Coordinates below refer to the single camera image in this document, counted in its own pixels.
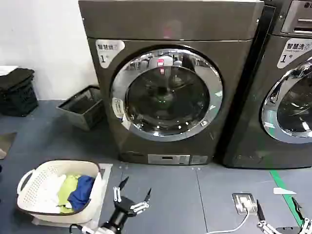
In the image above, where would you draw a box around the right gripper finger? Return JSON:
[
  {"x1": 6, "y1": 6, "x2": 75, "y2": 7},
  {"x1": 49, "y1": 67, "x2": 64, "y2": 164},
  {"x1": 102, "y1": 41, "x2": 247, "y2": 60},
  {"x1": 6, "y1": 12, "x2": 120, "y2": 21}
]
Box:
[
  {"x1": 256, "y1": 199, "x2": 278, "y2": 234},
  {"x1": 292, "y1": 196, "x2": 312, "y2": 234}
]

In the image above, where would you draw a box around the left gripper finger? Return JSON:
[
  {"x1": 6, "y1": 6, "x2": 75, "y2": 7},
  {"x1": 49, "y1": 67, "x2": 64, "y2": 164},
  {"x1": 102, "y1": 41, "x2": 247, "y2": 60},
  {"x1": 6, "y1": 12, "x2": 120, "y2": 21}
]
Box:
[
  {"x1": 113, "y1": 177, "x2": 129, "y2": 203},
  {"x1": 130, "y1": 188, "x2": 152, "y2": 216}
]

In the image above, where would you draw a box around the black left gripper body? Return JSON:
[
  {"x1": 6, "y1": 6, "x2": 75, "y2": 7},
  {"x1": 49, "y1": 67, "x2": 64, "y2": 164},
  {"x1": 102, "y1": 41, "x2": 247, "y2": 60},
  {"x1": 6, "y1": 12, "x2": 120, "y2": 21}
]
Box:
[{"x1": 108, "y1": 196, "x2": 137, "y2": 231}]

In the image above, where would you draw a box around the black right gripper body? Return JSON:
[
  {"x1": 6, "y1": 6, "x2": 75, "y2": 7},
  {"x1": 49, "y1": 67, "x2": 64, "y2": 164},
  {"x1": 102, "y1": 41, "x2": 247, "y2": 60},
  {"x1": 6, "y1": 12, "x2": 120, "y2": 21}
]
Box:
[{"x1": 276, "y1": 228, "x2": 303, "y2": 234}]

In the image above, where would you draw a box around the white floor tape piece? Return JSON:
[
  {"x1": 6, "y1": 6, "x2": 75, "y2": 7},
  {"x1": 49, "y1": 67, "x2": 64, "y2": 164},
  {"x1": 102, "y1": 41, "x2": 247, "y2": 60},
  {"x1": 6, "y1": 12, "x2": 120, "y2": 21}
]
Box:
[{"x1": 273, "y1": 187, "x2": 297, "y2": 195}]

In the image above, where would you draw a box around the steel floor socket plate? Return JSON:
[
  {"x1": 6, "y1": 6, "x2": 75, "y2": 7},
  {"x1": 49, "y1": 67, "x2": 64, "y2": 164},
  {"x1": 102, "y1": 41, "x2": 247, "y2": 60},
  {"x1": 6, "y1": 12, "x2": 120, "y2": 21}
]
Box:
[{"x1": 232, "y1": 193, "x2": 257, "y2": 215}]

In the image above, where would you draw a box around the green floor tape strip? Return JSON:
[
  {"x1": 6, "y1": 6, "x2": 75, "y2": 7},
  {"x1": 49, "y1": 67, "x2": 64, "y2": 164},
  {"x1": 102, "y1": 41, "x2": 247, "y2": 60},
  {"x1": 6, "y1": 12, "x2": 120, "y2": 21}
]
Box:
[{"x1": 269, "y1": 170, "x2": 312, "y2": 234}]

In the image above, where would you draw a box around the blue cloth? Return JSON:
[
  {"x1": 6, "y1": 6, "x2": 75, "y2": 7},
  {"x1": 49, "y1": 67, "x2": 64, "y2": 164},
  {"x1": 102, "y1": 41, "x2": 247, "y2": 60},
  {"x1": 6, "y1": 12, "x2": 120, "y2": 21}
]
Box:
[{"x1": 67, "y1": 175, "x2": 96, "y2": 212}]

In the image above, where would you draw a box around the lime green cloth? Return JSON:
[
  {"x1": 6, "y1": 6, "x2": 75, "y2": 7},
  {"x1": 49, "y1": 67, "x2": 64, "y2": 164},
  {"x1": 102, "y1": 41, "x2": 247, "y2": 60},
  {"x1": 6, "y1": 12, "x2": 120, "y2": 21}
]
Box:
[{"x1": 57, "y1": 174, "x2": 80, "y2": 214}]

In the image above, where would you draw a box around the white cloth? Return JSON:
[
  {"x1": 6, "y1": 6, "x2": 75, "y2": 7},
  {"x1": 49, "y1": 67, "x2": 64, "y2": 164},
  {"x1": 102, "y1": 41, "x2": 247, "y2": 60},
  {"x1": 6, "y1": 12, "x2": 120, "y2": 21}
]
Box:
[{"x1": 40, "y1": 173, "x2": 68, "y2": 208}]

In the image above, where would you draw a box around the white perforated laundry basket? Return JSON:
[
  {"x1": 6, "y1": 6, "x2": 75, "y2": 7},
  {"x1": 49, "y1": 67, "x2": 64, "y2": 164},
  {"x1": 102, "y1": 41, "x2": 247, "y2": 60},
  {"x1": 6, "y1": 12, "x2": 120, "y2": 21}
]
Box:
[{"x1": 16, "y1": 160, "x2": 103, "y2": 224}]

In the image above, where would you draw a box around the dark grey slatted bin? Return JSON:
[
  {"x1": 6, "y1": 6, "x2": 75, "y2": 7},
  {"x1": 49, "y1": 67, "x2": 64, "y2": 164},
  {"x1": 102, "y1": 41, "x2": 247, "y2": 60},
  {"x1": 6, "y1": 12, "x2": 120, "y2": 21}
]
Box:
[{"x1": 56, "y1": 84, "x2": 106, "y2": 132}]

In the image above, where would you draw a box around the dark grey dryer silver panel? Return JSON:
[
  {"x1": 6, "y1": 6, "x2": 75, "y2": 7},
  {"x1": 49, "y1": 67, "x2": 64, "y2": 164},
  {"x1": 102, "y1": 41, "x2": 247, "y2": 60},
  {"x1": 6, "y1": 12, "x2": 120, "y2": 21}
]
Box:
[{"x1": 220, "y1": 0, "x2": 312, "y2": 169}]

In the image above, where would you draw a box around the round chrome-rimmed glass door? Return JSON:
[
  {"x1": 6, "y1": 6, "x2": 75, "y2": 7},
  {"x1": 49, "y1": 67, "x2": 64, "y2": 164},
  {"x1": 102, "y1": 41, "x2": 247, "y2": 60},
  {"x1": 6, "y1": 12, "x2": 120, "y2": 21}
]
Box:
[{"x1": 261, "y1": 56, "x2": 312, "y2": 143}]

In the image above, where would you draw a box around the round glass dryer door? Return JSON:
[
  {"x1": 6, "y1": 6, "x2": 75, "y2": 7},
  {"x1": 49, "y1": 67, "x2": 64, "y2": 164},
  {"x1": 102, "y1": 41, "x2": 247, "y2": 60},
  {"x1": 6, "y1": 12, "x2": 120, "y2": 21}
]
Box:
[{"x1": 109, "y1": 48, "x2": 224, "y2": 142}]

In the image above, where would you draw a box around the black plastic crate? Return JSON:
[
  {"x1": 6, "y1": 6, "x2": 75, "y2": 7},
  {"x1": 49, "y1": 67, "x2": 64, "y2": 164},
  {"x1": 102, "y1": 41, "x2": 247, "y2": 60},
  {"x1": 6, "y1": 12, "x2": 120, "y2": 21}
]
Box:
[{"x1": 0, "y1": 81, "x2": 39, "y2": 117}]

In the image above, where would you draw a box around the white flat tray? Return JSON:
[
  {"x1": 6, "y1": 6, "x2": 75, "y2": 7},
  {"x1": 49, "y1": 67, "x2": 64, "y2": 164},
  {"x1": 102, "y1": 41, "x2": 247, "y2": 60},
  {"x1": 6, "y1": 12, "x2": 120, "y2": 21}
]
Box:
[{"x1": 0, "y1": 65, "x2": 20, "y2": 77}]

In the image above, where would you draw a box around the dark grey dryer numbered one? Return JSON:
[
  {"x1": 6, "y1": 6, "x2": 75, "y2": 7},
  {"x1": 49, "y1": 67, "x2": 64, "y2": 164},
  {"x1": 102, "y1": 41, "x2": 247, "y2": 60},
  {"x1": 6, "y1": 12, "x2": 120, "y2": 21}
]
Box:
[{"x1": 78, "y1": 0, "x2": 265, "y2": 167}]

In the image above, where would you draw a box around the white plug with cable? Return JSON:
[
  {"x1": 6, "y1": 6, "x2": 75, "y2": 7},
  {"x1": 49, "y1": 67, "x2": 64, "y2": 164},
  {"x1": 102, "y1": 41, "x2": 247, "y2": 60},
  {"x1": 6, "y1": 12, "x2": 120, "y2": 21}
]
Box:
[{"x1": 206, "y1": 196, "x2": 256, "y2": 234}]

